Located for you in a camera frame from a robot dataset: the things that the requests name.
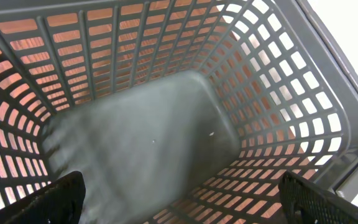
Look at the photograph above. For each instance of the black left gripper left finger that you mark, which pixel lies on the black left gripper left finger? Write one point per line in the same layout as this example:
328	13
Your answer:
59	202

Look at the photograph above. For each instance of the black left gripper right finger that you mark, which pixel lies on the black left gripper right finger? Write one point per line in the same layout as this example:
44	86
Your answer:
304	202

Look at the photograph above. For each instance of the dark grey plastic basket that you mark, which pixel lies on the dark grey plastic basket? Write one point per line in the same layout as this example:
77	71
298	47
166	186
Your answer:
174	111

